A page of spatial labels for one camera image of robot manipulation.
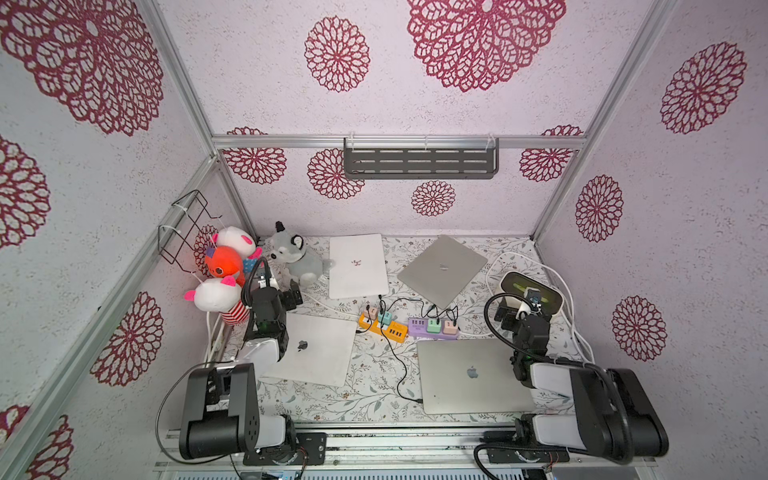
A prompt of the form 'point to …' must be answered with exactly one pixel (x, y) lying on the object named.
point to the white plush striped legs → (220, 295)
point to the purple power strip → (418, 327)
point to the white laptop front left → (318, 351)
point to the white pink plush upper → (238, 239)
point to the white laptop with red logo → (360, 268)
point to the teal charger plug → (387, 318)
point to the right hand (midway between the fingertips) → (522, 298)
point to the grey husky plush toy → (295, 261)
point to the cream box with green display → (551, 299)
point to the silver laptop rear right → (442, 270)
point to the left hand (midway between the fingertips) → (278, 284)
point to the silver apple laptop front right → (459, 376)
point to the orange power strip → (395, 330)
